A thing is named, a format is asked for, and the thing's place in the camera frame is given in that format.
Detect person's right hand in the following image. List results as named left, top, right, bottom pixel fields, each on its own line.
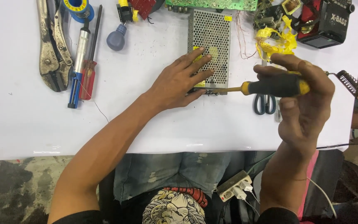
left=253, top=53, right=335, bottom=154

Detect person's left hand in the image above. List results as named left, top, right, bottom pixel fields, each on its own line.
left=149, top=47, right=214, bottom=111

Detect yellow black handled screwdriver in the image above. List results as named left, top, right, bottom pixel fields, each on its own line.
left=197, top=72, right=311, bottom=98

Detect perforated metal power supply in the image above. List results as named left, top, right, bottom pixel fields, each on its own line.
left=187, top=9, right=233, bottom=96

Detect pink black seat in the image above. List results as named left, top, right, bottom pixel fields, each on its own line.
left=296, top=149, right=345, bottom=220

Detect grey blue rubber bulb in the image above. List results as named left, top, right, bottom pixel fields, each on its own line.
left=106, top=24, right=127, bottom=52

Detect crumpled yellow tape strip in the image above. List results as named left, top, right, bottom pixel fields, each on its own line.
left=255, top=15, right=298, bottom=62

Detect black round tyre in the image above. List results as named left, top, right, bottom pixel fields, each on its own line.
left=332, top=159, right=358, bottom=205

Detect red circuit board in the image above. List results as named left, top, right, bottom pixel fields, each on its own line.
left=128, top=0, right=157, bottom=20

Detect person's blue jeans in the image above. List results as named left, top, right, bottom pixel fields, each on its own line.
left=113, top=151, right=276, bottom=204

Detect black red portable radio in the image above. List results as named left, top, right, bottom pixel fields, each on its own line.
left=296, top=0, right=356, bottom=49

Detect green circuit board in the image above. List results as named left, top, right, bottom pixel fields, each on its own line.
left=165, top=0, right=258, bottom=12

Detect silver blue desoldering pump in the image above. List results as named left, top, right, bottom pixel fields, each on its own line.
left=67, top=19, right=91, bottom=109

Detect white plug adapter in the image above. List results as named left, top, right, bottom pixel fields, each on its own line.
left=231, top=186, right=248, bottom=200
left=239, top=180, right=254, bottom=192

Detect circuit board with components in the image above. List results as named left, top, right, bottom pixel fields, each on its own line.
left=253, top=0, right=284, bottom=31

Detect yellow wrapped transformer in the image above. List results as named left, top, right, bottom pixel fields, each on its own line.
left=281, top=0, right=303, bottom=16

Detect white power strip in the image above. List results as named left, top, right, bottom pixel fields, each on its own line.
left=216, top=170, right=254, bottom=203

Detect steel locking pliers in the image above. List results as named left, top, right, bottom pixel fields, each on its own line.
left=36, top=0, right=74, bottom=93

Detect person's black printed shirt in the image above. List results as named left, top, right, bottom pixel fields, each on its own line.
left=51, top=186, right=301, bottom=224

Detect black cable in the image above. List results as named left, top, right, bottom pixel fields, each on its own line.
left=315, top=142, right=358, bottom=150

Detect dark handled scissors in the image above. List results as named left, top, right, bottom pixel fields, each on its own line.
left=253, top=60, right=277, bottom=116

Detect white cable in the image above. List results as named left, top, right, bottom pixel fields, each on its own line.
left=306, top=177, right=339, bottom=219

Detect thin red copper wires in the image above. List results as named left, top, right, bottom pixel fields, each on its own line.
left=234, top=10, right=258, bottom=60

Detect red handled screwdriver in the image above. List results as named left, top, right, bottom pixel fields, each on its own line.
left=80, top=4, right=103, bottom=101

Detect blue solder wire spool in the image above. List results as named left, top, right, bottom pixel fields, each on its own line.
left=62, top=0, right=95, bottom=24

